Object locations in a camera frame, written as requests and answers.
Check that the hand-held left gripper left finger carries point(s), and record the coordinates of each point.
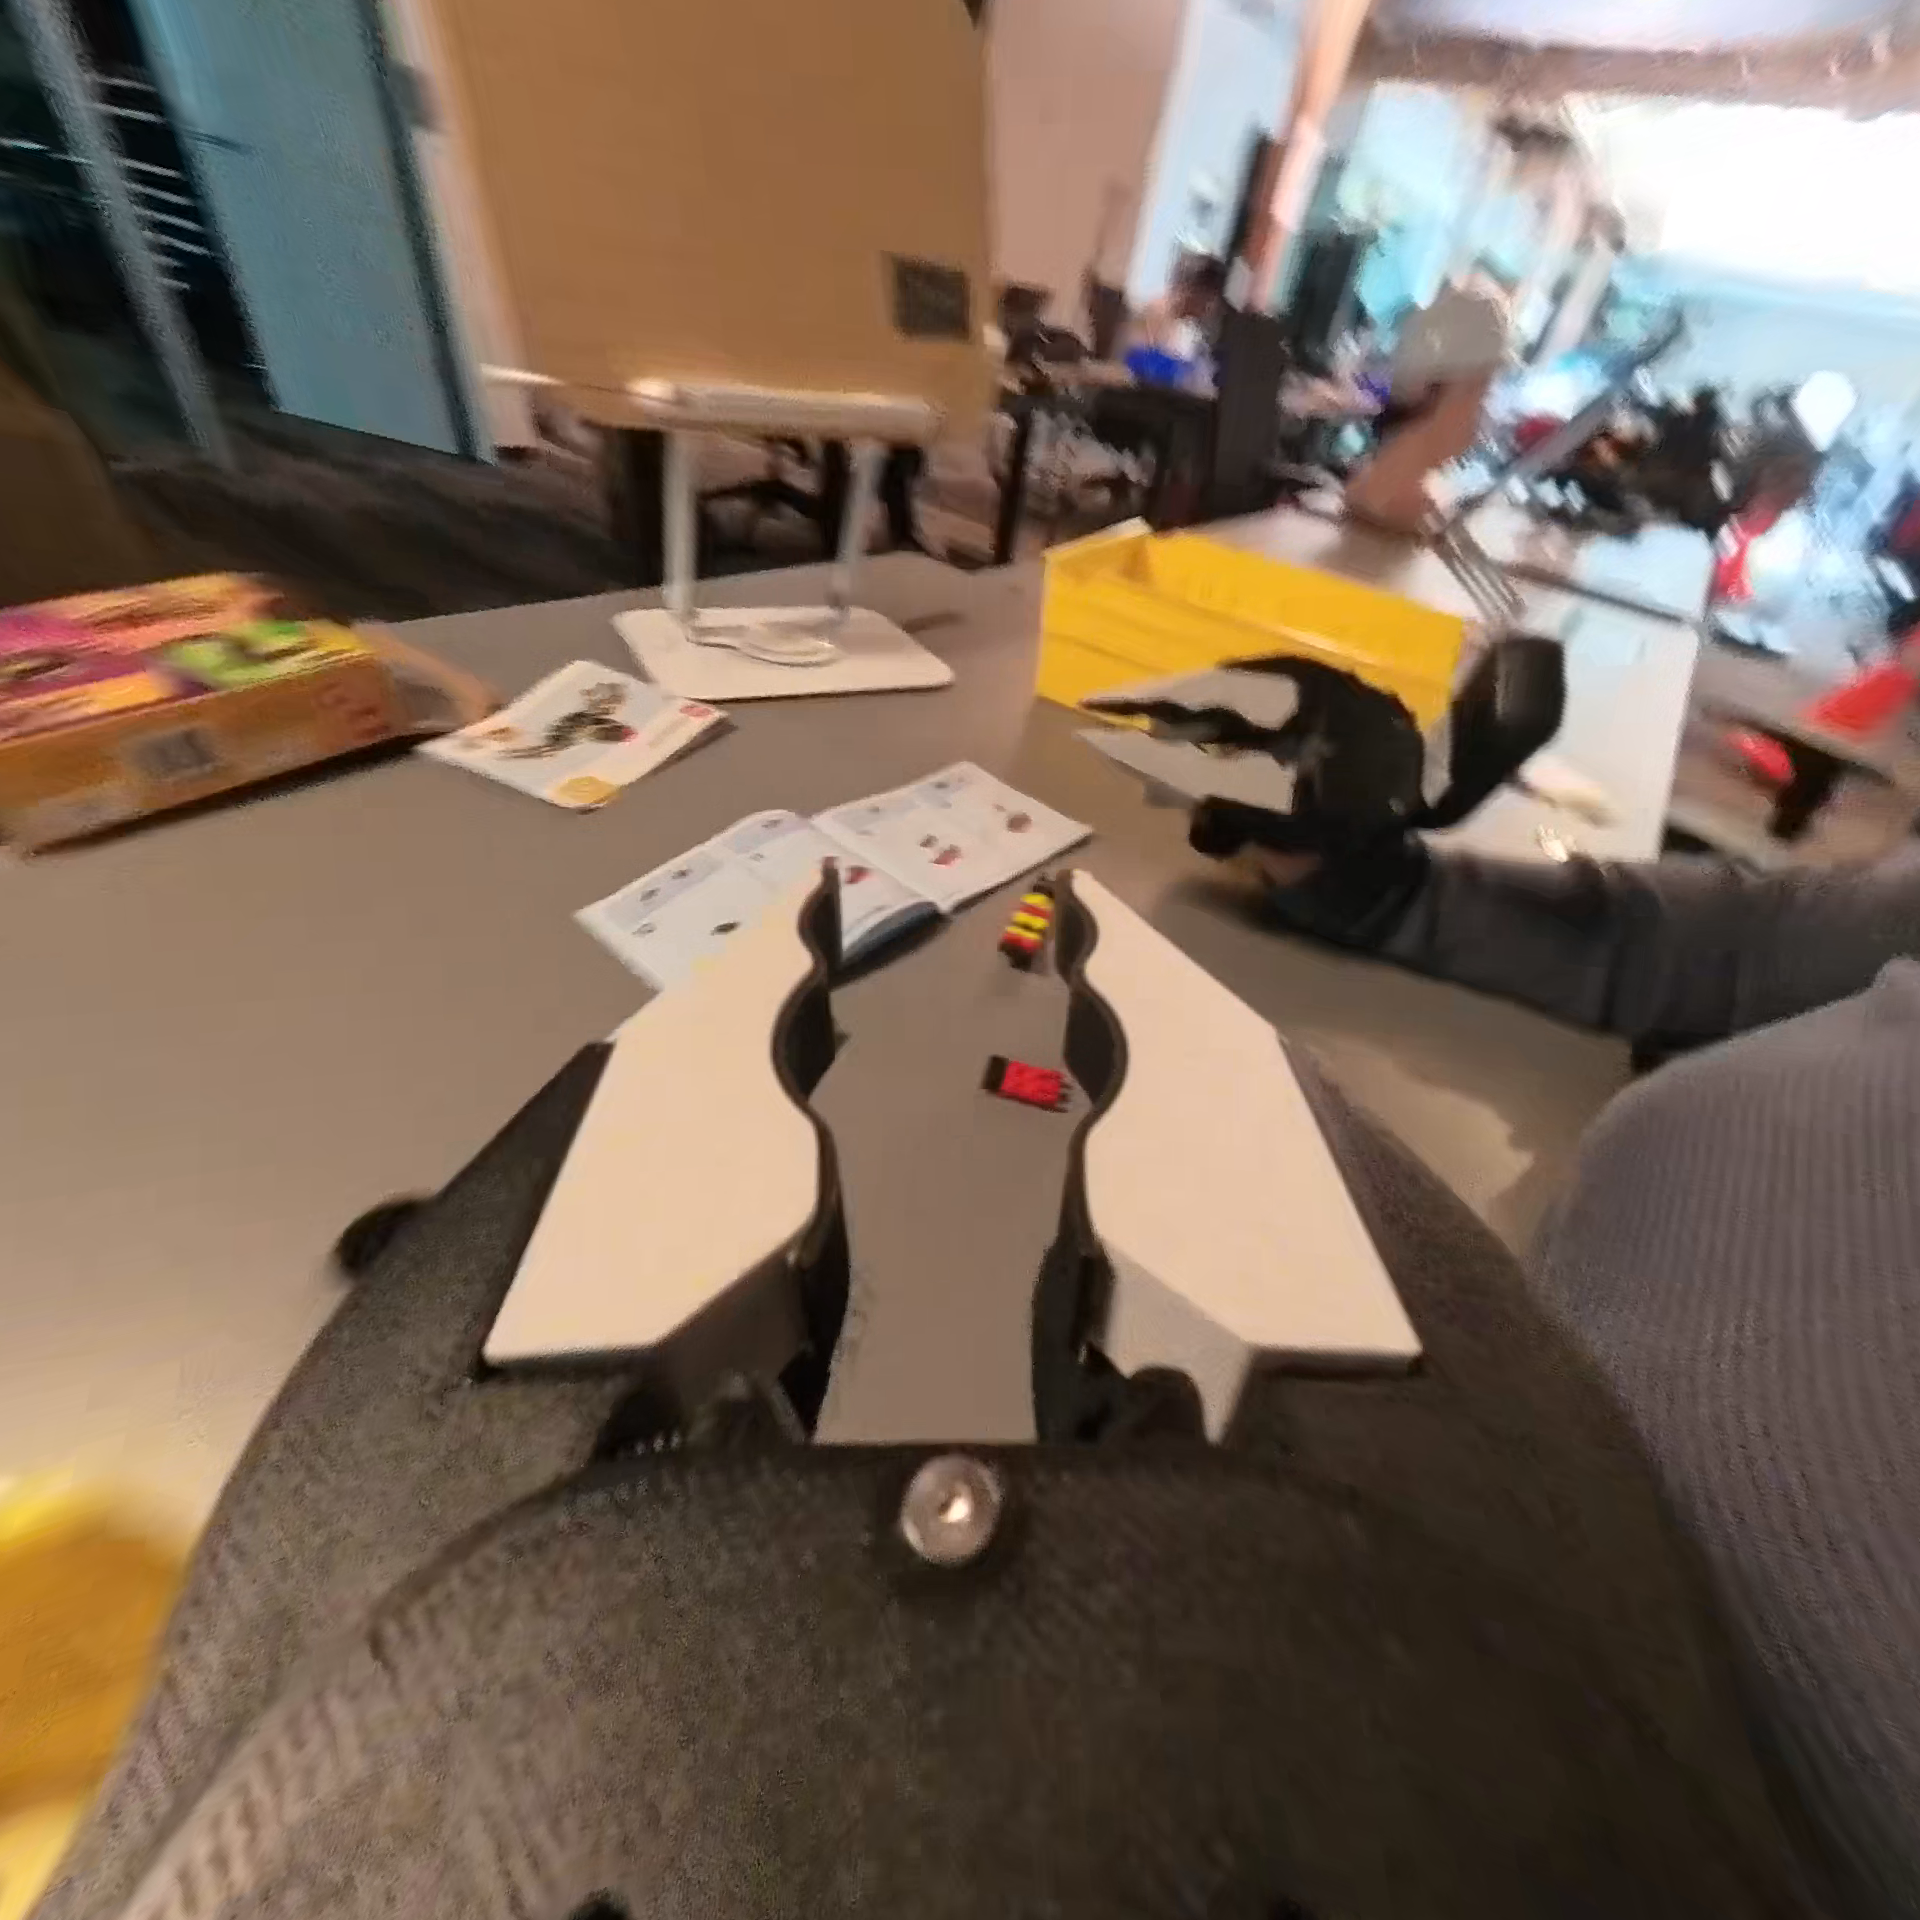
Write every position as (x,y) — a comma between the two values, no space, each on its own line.
(660,1200)

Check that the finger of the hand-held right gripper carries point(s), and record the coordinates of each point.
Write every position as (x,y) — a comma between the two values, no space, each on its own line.
(1200,698)
(1200,778)

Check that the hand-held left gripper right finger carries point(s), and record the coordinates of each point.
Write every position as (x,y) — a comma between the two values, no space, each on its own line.
(1243,1215)

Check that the yellow plastic bin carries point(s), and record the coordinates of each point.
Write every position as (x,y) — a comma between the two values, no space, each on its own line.
(75,1621)
(1200,615)

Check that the small red black lego assembly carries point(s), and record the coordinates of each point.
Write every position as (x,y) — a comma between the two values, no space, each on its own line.
(1026,1085)

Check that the lego instruction booklet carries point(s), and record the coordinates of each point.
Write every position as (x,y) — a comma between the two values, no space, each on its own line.
(901,825)

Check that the black red yellow lego assembly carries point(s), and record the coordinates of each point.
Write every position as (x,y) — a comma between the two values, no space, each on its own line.
(1026,922)

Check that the small white lego leaflet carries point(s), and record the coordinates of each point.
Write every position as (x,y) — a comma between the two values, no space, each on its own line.
(579,735)

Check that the colourful lego box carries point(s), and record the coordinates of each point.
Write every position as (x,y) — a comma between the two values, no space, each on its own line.
(180,705)

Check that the small dark round disc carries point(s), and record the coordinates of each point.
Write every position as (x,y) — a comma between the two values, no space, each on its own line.
(376,1233)

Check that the black computer monitor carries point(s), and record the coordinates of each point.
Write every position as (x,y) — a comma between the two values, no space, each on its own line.
(1248,406)

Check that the person's dark grey clothing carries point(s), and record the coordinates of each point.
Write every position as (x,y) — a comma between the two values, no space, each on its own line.
(1756,1350)

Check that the wooden book stand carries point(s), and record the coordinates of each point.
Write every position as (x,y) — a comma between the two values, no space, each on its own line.
(720,196)

